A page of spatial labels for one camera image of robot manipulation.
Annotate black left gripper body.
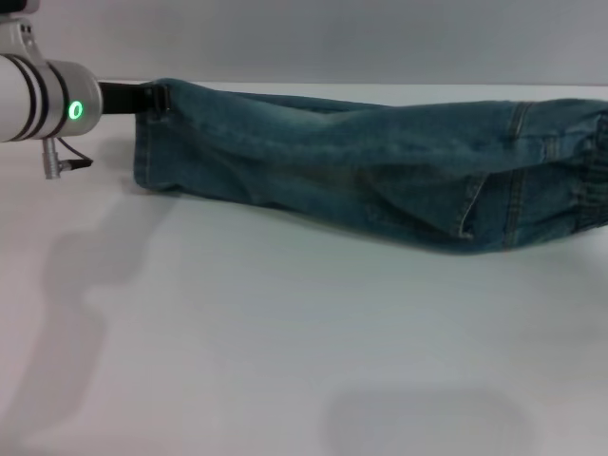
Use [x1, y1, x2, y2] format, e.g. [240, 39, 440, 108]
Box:
[97, 81, 148, 117]

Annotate blue denim shorts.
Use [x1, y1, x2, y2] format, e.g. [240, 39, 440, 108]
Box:
[134, 78, 608, 257]

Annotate left arm cable with connector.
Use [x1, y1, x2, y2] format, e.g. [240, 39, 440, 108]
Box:
[43, 136, 94, 181]

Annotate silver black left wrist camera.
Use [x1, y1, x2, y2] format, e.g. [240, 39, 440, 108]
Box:
[0, 0, 41, 14]

